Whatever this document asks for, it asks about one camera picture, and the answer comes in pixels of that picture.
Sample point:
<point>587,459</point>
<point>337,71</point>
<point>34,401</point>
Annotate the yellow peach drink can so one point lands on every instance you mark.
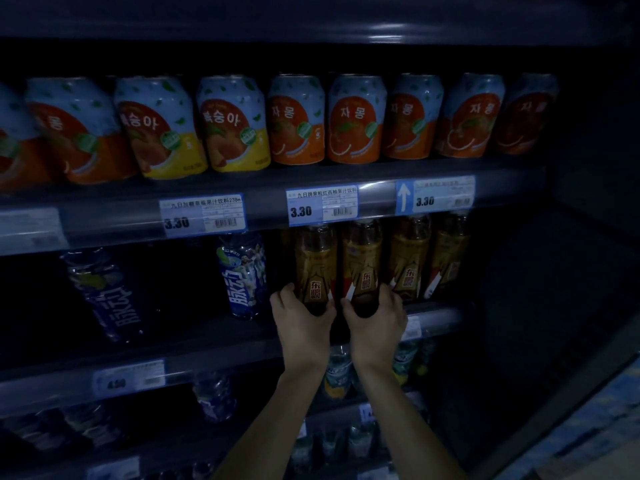
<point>160,129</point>
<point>234,124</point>

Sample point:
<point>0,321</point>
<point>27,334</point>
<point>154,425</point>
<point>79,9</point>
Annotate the clear water bottle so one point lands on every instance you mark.
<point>92,424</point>
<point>215,394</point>

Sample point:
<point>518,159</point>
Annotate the brown energy drink bottle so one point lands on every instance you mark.
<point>315,264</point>
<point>409,254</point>
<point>450,254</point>
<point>362,259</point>

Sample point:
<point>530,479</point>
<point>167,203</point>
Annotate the person's right thumb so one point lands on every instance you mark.
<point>348,309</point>

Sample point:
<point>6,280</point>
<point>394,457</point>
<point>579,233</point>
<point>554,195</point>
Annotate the person's left hand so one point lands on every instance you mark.
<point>302,334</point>

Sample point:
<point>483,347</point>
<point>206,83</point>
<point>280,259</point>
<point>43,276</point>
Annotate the small dark bottle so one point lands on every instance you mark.
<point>332,447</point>
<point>361,438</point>

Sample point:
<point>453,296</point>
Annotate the bottle with yellow fruit label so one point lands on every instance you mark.
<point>338,372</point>
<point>405,362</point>

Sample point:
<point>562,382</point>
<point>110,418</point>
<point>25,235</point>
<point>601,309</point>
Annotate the blue sports drink bottle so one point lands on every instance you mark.
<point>105,294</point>
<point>242,274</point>

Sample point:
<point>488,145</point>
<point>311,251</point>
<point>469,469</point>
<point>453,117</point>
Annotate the person's left thumb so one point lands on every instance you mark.
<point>330,309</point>

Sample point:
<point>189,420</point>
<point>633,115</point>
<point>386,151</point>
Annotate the dark metal shelf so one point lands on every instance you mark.
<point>115,222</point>
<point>200,444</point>
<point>225,355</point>

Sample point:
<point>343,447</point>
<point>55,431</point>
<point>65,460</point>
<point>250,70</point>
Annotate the price tag with arrow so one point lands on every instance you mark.
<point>435,194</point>

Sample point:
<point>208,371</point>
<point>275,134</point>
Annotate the blue white price tag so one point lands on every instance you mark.
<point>129,378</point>
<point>114,469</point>
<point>322,204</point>
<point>202,214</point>
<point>30,229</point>
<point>366,413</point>
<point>412,328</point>

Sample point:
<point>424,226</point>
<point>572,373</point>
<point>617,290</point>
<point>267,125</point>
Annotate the dark cooler top panel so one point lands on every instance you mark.
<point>300,17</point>

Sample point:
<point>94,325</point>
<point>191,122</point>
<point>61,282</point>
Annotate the person's right hand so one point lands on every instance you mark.
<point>377,337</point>

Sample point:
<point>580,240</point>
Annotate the person's right forearm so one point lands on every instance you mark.
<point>405,429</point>

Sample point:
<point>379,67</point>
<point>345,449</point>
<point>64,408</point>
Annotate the person's left forearm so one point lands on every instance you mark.
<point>272,429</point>

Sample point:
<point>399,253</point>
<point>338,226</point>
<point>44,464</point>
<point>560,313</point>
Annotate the row of orange fruit cans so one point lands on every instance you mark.
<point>356,119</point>

